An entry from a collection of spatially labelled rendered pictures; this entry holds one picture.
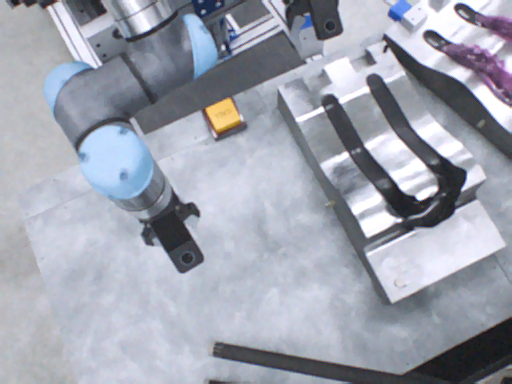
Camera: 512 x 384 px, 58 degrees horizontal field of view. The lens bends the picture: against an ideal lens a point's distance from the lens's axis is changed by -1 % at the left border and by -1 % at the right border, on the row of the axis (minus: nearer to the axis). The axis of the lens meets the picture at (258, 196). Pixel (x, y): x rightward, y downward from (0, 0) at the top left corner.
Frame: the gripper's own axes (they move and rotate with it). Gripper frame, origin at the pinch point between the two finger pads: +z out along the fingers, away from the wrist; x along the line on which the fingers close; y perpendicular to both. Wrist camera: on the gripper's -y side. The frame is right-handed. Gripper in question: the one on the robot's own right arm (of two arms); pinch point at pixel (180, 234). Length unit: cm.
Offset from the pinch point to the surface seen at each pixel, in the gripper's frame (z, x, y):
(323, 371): 6.8, -8.4, -34.2
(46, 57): 95, 15, 131
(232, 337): 14.9, 2.8, -19.9
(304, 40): -0.8, -41.5, 20.4
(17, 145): 95, 44, 99
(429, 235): 8.8, -40.8, -25.1
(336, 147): 6.6, -35.7, -0.2
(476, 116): 11, -67, -10
